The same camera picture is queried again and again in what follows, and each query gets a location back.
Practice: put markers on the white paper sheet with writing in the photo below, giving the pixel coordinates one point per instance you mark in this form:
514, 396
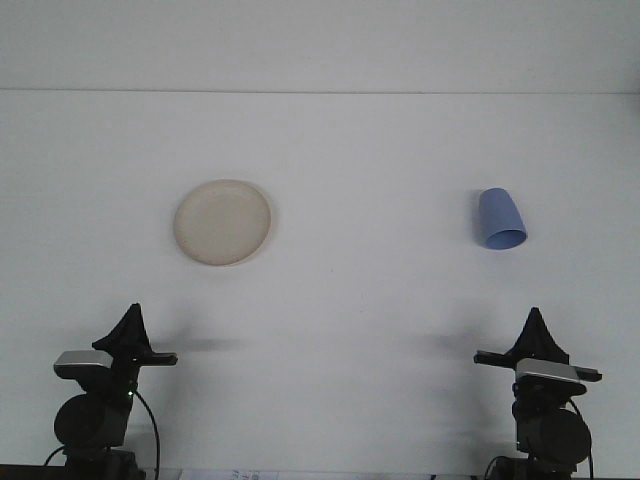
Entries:
225, 475

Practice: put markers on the pale blue cup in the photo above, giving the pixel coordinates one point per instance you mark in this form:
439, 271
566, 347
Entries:
497, 215

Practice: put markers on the pale round plate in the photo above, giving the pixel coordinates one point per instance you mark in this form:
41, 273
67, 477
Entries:
222, 222

